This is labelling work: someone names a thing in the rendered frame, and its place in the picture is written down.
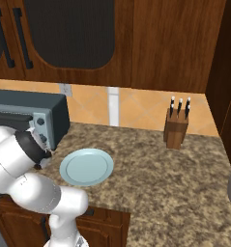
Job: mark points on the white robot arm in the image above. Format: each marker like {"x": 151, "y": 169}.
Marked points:
{"x": 33, "y": 189}

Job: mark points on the dark blue-grey toaster oven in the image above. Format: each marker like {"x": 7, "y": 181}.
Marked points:
{"x": 57, "y": 111}

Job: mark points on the dark toaster oven knob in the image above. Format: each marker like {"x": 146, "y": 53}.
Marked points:
{"x": 43, "y": 139}
{"x": 40, "y": 121}

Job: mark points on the plain wooden cupboard door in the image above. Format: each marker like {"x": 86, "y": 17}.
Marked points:
{"x": 175, "y": 41}

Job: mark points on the toaster oven door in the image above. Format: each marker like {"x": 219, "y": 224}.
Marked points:
{"x": 9, "y": 119}

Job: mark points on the light blue plate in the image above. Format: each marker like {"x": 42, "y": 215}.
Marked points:
{"x": 86, "y": 166}

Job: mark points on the wooden knife block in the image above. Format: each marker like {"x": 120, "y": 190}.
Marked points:
{"x": 175, "y": 131}

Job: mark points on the wooden base cabinet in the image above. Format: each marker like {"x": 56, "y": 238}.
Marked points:
{"x": 110, "y": 228}

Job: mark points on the tall wooden cabinet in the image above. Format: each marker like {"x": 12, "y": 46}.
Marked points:
{"x": 225, "y": 83}

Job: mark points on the white wall strip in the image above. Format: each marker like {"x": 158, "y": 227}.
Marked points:
{"x": 113, "y": 106}

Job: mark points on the grey wall outlet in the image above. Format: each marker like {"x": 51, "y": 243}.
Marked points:
{"x": 65, "y": 89}

